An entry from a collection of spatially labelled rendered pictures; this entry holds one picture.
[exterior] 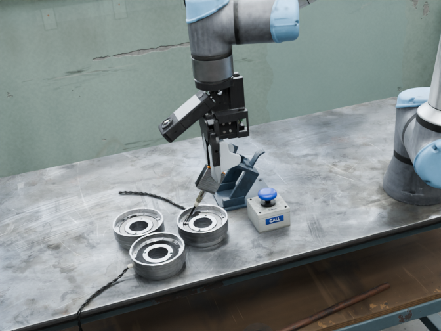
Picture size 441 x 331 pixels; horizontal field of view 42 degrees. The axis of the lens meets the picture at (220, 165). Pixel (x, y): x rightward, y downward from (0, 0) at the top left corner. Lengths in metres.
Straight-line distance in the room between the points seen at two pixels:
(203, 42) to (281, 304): 0.67
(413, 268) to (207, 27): 0.83
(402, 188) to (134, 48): 1.69
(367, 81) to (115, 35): 1.37
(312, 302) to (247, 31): 0.69
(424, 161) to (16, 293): 0.79
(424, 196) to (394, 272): 0.29
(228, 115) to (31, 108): 1.77
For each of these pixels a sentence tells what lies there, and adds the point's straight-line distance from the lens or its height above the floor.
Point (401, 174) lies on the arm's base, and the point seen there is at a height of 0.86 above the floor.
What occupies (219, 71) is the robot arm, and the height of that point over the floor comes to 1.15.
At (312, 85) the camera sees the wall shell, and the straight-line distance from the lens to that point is 3.02.
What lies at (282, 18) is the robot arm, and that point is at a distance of 0.98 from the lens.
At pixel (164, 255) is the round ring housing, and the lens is 1.13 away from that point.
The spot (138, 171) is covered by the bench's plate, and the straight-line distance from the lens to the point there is 1.46.
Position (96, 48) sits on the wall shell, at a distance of 2.65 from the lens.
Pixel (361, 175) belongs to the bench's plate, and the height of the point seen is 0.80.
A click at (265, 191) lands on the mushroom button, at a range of 1.17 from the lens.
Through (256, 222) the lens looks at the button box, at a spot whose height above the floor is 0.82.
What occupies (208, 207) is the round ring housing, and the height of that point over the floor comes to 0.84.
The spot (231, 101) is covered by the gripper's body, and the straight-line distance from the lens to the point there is 1.06.
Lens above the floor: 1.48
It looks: 28 degrees down
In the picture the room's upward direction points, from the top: 5 degrees counter-clockwise
